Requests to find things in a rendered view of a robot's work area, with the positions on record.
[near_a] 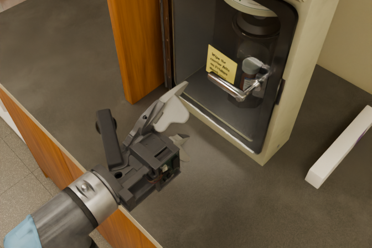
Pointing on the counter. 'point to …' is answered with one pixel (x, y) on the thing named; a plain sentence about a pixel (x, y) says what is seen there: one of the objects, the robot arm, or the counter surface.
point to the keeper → (280, 91)
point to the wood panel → (136, 28)
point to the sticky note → (221, 64)
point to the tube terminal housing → (294, 57)
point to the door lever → (241, 96)
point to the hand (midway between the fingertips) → (186, 108)
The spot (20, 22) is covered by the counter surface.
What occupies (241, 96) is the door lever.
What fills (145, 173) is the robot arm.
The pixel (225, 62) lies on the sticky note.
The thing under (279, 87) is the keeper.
